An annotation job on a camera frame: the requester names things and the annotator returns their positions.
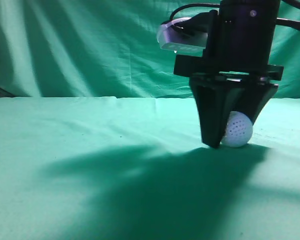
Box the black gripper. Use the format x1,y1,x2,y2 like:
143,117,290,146
173,0,283,149

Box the white dimpled golf ball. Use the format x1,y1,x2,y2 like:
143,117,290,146
221,111,253,148

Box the green table cloth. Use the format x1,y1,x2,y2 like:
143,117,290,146
0,97,300,240

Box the green backdrop cloth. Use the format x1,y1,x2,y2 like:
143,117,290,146
0,0,300,100

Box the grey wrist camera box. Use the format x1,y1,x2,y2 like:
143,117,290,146
156,17,208,56

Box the black cable right side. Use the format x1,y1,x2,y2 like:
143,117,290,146
274,0,300,35

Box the black camera cable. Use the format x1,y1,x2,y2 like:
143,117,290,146
168,2,222,38

